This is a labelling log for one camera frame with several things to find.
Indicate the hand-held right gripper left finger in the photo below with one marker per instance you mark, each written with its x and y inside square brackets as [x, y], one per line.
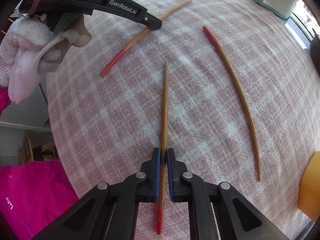
[156, 175]

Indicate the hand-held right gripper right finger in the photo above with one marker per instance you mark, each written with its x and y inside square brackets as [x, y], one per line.
[170, 175]

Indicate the red-tipped wooden chopstick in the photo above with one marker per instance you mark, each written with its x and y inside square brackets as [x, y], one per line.
[165, 105]
[211, 37]
[112, 63]

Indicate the yellow utensil container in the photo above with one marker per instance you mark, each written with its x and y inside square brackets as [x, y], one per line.
[311, 187]

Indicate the person's left hand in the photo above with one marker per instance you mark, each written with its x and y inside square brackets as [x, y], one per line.
[27, 35]

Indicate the pink plaid cloth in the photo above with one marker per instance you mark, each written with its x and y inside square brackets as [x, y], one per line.
[112, 130]

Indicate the magenta jacket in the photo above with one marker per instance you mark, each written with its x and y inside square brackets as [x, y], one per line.
[30, 200]

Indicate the wooden chair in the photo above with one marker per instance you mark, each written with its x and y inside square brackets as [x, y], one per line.
[30, 147]

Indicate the dark casserole with yellow lid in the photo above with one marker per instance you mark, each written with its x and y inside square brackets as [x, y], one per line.
[316, 55]

